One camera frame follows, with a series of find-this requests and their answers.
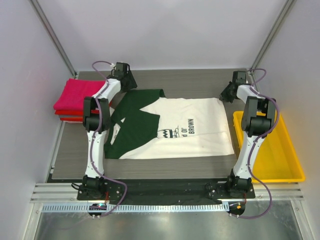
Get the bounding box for white slotted cable duct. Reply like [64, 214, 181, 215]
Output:
[42, 202, 229, 213]

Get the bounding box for folded red t-shirt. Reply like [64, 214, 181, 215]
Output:
[53, 99, 84, 117]

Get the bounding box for folded orange t-shirt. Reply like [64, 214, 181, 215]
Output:
[59, 116, 83, 123]

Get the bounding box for yellow plastic bin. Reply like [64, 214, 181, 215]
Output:
[233, 111, 306, 183]

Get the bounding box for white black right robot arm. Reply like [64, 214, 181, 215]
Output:
[219, 70, 279, 198]

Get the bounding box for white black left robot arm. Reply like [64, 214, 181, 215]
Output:
[77, 60, 137, 200]

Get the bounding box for white and green raglan t-shirt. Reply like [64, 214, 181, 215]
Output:
[104, 89, 234, 160]

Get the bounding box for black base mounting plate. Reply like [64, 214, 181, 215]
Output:
[71, 176, 256, 204]

